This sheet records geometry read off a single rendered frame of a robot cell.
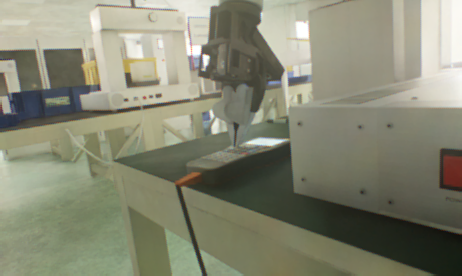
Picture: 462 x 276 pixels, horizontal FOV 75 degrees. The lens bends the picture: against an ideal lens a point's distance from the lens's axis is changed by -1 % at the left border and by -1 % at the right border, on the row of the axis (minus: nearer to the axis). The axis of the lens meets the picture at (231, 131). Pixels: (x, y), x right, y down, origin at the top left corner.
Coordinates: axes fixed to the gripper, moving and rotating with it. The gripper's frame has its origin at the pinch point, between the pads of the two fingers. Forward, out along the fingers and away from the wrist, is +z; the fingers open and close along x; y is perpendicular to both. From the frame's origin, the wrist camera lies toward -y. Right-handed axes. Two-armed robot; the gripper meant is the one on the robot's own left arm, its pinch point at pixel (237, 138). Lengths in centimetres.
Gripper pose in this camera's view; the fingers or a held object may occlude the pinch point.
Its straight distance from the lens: 51.2
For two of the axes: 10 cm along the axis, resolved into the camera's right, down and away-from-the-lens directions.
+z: -0.8, 10.0, -0.1
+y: -6.9, -0.6, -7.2
